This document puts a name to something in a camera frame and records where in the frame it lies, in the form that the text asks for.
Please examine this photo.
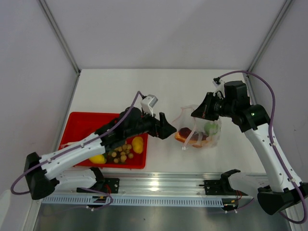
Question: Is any aluminium frame post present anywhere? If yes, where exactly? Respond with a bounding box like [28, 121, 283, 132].
[37, 0, 81, 76]
[247, 0, 295, 72]

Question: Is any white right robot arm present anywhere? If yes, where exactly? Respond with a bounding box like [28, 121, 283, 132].
[191, 81, 308, 215]

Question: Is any yellow mango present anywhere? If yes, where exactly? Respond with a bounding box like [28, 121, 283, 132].
[89, 154, 106, 165]

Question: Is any green round vegetable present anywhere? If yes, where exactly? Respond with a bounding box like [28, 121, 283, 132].
[204, 121, 220, 136]

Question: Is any left aluminium frame post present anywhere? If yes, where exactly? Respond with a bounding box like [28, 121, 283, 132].
[37, 0, 81, 76]

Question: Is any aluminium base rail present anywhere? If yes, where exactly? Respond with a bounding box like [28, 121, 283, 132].
[32, 173, 295, 199]

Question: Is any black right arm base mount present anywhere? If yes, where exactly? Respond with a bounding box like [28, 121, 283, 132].
[199, 179, 240, 196]

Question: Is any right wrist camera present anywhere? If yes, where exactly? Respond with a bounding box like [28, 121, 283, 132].
[213, 77, 225, 99]

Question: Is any clear zip top bag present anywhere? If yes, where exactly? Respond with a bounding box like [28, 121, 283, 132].
[171, 104, 222, 151]

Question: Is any red plastic tray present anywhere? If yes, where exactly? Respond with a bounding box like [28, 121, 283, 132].
[59, 112, 148, 169]

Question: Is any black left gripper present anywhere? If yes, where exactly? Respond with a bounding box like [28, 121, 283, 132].
[125, 107, 176, 140]

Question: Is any white slotted cable duct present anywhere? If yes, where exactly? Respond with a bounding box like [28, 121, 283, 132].
[42, 195, 224, 207]

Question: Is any brown longan bunch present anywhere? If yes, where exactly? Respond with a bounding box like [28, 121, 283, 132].
[106, 143, 134, 164]

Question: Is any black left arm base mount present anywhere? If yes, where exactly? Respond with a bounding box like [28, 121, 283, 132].
[77, 178, 120, 194]

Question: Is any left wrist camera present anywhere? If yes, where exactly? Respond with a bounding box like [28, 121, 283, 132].
[141, 95, 158, 117]

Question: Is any right aluminium frame post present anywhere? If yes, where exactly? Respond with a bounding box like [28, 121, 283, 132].
[247, 0, 295, 72]

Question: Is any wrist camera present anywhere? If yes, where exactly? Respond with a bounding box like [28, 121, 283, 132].
[213, 77, 225, 99]
[141, 95, 158, 117]

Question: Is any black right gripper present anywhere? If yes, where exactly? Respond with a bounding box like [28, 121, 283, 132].
[191, 92, 235, 121]

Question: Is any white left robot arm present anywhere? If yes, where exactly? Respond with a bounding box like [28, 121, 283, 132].
[24, 107, 176, 200]

